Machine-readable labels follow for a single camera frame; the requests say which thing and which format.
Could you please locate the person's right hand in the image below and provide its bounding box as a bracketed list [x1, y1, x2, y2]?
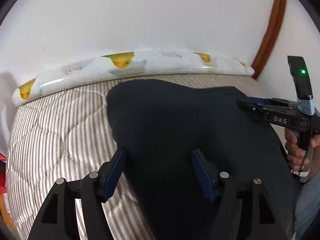
[285, 128, 319, 177]

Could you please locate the white duck-print bolster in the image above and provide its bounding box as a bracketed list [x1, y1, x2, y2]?
[12, 50, 255, 106]

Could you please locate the red box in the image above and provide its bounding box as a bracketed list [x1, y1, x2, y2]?
[0, 153, 7, 194]

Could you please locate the blue jeans leg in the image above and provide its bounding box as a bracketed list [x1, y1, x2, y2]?
[295, 172, 319, 239]

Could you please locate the brown wooden door frame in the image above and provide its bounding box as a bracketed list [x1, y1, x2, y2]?
[252, 0, 287, 80]

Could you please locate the striped beige quilt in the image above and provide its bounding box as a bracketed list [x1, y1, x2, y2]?
[6, 74, 262, 239]

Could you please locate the black sweatshirt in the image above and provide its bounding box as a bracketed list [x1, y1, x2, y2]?
[107, 80, 299, 239]

